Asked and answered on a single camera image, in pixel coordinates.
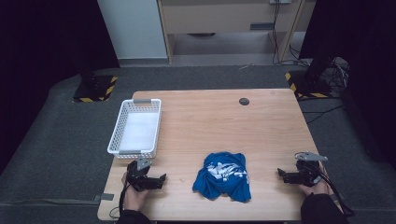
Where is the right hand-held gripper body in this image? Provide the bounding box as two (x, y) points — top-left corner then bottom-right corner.
(294, 151), (329, 188)

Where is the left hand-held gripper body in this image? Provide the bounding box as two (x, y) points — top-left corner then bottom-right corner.
(125, 157), (159, 192)

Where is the blue printed T-shirt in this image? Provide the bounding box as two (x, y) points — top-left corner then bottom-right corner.
(191, 151), (252, 203)

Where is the person's right hand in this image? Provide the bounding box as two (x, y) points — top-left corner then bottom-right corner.
(298, 163), (332, 198)

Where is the person's left hand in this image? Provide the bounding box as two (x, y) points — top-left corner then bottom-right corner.
(120, 172), (151, 213)

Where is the grey tape strip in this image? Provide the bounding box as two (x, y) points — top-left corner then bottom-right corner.
(92, 192), (116, 203)

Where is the white plastic perforated basket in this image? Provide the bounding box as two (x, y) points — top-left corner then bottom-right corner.
(106, 98), (163, 160)

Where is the black stand base striped tape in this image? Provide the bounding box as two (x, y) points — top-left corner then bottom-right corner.
(72, 69), (120, 104)
(284, 59), (333, 100)

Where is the black curtain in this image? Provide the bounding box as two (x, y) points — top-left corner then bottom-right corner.
(0, 0), (121, 175)
(298, 0), (396, 171)

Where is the white cabinet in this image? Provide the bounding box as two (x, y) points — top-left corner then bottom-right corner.
(96, 0), (169, 61)

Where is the light wooden desk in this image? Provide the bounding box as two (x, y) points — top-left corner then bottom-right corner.
(156, 0), (318, 64)

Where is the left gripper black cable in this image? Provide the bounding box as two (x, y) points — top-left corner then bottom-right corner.
(108, 183), (129, 219)

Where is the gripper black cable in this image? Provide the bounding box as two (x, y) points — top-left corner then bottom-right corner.
(317, 167), (357, 217)
(108, 183), (129, 219)

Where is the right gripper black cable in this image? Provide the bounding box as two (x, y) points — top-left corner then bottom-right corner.
(317, 167), (357, 217)

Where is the black floor cable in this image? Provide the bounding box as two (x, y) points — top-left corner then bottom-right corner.
(301, 104), (346, 125)

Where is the bundle of floor cables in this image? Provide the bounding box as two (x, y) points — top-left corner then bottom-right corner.
(326, 56), (351, 91)

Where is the black hanging desk cable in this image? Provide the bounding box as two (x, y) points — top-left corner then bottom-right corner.
(271, 2), (301, 66)

